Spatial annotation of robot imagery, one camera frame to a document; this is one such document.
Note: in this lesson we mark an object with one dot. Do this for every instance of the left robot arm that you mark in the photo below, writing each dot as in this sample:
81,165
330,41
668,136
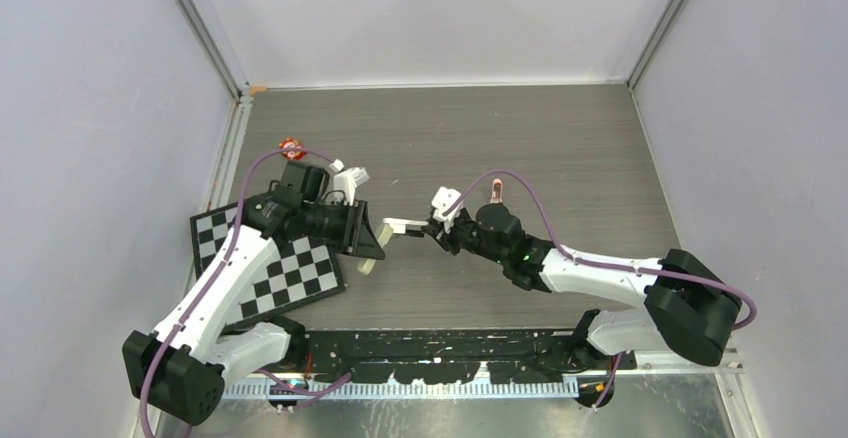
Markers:
184,364

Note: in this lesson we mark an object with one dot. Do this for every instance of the black white checkerboard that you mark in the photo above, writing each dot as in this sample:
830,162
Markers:
306,271

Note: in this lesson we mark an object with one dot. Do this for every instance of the red snack packet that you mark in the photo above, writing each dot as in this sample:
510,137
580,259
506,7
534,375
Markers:
292,149

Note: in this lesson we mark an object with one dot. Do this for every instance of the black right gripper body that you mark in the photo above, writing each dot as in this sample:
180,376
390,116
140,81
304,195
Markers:
466,232

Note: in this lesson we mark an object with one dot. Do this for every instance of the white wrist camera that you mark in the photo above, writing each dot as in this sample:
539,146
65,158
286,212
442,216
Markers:
345,181
445,205

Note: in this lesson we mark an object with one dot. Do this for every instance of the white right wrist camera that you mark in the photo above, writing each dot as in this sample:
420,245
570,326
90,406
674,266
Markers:
445,205

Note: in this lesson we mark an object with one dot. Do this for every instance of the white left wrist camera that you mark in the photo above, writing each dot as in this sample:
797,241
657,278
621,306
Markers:
345,181

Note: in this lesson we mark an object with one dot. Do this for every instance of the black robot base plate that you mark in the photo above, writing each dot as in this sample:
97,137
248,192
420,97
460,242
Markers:
442,356

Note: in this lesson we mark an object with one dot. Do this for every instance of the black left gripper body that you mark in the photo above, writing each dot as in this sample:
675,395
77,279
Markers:
328,223

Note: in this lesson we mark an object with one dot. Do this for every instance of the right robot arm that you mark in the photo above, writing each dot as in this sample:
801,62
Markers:
674,303

